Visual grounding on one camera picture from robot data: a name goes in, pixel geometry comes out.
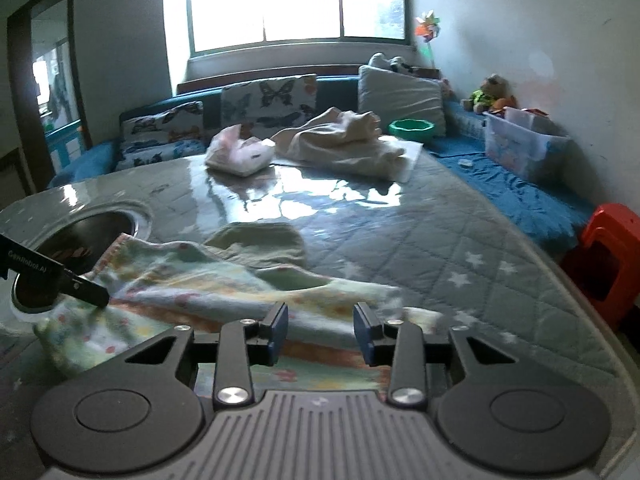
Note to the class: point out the grey quilted star table cover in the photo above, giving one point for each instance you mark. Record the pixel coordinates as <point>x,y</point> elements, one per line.
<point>450,240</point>

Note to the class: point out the blue sofa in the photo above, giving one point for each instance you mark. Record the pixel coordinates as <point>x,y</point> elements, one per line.
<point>510,195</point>

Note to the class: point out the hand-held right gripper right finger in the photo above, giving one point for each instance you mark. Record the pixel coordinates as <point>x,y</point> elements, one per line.
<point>365,332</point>

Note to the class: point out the beige crumpled cloth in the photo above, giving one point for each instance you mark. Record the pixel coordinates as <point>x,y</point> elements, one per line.
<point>340,145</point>

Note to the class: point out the colourful paper pinwheel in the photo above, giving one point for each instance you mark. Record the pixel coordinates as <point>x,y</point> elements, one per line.
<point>427,27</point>

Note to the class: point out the large butterfly print pillow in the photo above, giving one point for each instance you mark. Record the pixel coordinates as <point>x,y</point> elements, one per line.
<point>270,102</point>

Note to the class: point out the small butterfly print pillow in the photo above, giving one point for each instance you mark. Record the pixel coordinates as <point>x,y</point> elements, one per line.
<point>160,130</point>

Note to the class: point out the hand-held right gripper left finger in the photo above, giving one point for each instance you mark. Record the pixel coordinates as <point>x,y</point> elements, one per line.
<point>277,332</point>

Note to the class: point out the round metal table inset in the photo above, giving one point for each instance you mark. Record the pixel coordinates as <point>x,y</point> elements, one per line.
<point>75,232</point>

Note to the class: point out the striped children's button shirt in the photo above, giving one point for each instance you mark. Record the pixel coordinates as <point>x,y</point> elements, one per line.
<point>200,285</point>

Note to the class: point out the folded pink white cloth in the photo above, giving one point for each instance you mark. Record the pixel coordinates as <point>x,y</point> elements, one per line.
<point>237,152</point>

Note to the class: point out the clear plastic storage box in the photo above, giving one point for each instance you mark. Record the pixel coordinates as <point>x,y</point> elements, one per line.
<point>525,147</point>

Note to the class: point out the green plastic bowl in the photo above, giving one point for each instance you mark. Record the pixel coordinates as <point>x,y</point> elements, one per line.
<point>411,130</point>

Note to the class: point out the black and white plush toy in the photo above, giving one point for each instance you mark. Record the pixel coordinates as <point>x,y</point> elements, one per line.
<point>397,64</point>

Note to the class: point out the green framed window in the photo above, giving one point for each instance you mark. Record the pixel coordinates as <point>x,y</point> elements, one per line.
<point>300,0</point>

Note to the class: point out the dark wooden door frame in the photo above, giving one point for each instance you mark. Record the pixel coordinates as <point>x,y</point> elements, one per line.
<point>77,60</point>

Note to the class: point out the brown teddy bear toy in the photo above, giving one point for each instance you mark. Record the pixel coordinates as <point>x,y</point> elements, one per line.
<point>490,92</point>

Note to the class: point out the red plastic stool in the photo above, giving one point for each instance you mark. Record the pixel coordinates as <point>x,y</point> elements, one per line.
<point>607,240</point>

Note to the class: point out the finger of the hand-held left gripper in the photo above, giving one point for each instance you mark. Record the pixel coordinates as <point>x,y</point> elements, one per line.
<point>82,287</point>

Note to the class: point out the grey plain pillow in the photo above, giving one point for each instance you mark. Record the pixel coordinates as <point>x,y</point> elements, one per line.
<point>400,97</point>

